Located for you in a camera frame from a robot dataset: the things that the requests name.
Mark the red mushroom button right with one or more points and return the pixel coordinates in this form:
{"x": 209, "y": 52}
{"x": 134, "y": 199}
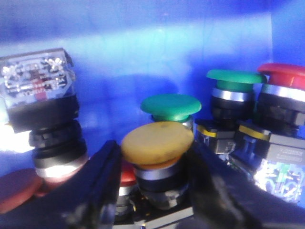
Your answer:
{"x": 268, "y": 149}

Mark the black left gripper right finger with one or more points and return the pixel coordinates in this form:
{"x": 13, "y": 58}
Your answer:
{"x": 223, "y": 198}

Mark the overturned red push button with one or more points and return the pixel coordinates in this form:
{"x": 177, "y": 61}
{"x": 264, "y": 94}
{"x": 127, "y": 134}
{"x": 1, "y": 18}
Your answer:
{"x": 39, "y": 97}

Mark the red button behind finger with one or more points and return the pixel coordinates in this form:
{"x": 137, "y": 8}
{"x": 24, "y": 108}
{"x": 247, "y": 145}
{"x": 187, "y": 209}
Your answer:
{"x": 128, "y": 186}

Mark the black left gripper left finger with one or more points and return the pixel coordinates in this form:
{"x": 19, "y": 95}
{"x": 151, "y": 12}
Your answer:
{"x": 86, "y": 201}

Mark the green mushroom button centre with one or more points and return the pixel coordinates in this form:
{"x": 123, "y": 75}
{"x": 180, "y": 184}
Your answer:
{"x": 172, "y": 107}

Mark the yellow mushroom push button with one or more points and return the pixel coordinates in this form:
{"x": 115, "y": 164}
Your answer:
{"x": 157, "y": 154}

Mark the green mushroom button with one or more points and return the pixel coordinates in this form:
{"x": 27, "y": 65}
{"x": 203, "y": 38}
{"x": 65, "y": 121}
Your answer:
{"x": 172, "y": 107}
{"x": 232, "y": 100}

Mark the left blue plastic crate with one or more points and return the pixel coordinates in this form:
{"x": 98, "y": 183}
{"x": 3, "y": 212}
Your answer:
{"x": 126, "y": 50}

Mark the green mushroom button right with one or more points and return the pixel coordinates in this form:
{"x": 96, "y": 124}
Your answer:
{"x": 232, "y": 100}

